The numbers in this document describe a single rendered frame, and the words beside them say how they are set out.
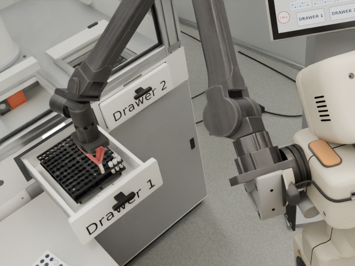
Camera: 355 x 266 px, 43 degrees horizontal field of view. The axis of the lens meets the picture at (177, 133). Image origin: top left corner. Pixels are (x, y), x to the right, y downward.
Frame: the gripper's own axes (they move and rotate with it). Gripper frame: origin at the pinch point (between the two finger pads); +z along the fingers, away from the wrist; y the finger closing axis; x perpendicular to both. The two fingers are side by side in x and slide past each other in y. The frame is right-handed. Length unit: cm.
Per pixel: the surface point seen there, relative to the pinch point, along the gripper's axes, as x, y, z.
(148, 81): 34.0, -22.7, 0.6
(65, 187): -10.3, -3.4, 5.6
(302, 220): 80, 10, 88
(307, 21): 83, 4, -10
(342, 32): 102, 6, 2
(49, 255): -23.3, 4.6, 17.1
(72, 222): -15.3, 10.9, 4.3
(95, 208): -8.2, 10.6, 4.6
